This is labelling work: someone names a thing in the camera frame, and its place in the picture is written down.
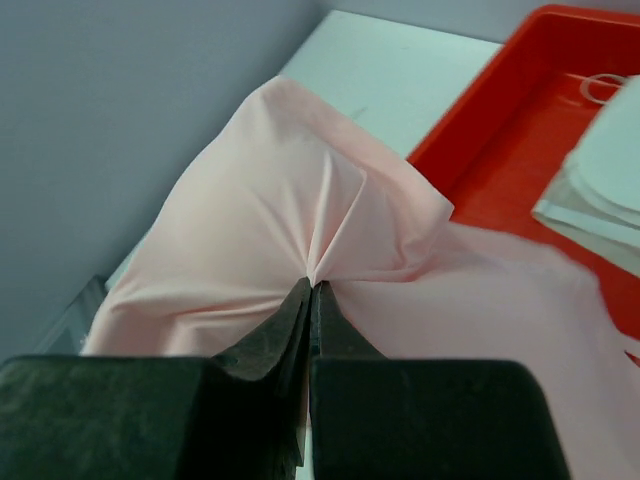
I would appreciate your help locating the red plastic tray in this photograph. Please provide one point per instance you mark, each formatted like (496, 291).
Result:
(495, 150)

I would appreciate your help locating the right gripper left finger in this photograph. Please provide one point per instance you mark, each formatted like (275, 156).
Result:
(237, 415)

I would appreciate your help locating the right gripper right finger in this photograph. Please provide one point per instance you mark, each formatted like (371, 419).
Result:
(373, 417)

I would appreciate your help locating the white bra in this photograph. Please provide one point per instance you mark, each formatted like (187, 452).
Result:
(594, 197)

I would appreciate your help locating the aluminium frame rail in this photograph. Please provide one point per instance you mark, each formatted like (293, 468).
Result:
(68, 333)

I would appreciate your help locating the pink bra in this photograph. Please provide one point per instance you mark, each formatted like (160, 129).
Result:
(291, 189)

